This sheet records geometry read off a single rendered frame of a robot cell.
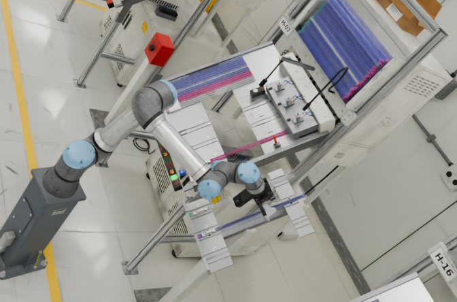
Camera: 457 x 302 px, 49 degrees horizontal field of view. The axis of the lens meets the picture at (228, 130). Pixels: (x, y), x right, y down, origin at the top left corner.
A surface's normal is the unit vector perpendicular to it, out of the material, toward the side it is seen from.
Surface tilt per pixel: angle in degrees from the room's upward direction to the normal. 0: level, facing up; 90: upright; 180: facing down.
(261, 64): 44
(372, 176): 90
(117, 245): 0
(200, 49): 90
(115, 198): 0
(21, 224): 90
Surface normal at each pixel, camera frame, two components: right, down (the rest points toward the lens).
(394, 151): -0.73, -0.15
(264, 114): -0.11, -0.56
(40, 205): -0.64, 0.04
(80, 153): 0.51, -0.60
